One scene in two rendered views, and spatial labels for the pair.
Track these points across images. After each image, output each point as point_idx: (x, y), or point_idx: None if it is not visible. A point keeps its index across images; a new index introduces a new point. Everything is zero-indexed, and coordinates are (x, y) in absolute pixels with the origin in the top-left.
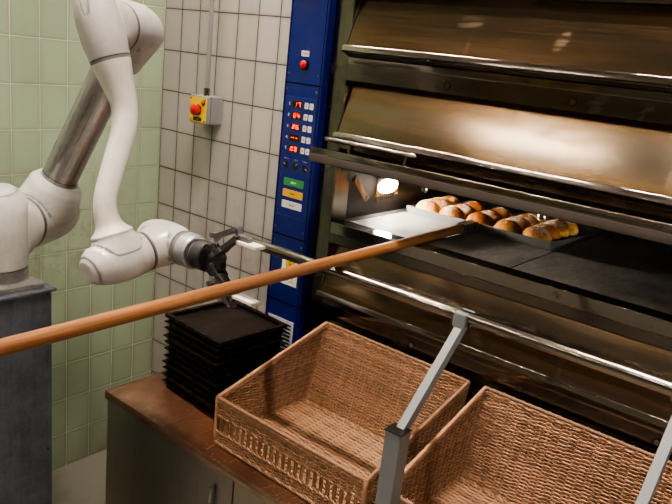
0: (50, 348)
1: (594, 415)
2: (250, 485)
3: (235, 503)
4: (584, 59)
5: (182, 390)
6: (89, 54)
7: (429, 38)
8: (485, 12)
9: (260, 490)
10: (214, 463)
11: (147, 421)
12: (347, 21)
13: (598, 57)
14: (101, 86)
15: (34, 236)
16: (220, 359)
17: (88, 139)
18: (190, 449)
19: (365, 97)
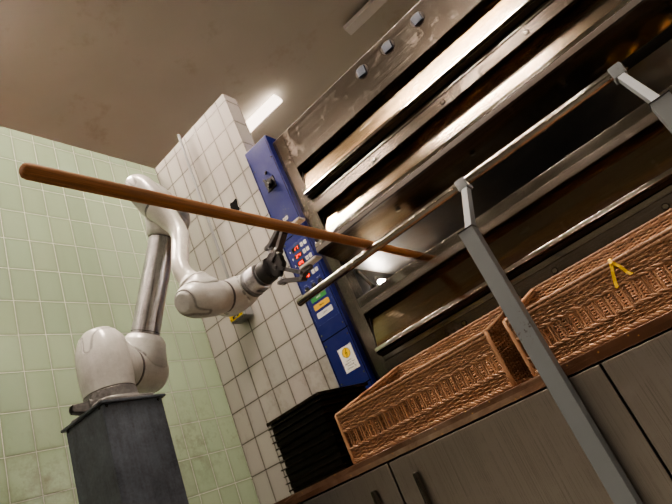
0: (174, 452)
1: (613, 234)
2: (402, 444)
3: (402, 485)
4: (432, 79)
5: (309, 480)
6: (143, 204)
7: (349, 148)
8: (369, 115)
9: (413, 437)
10: (362, 464)
11: (288, 501)
12: (300, 185)
13: (437, 73)
14: (156, 221)
15: (136, 361)
16: (325, 409)
17: (159, 289)
18: (336, 479)
19: (333, 212)
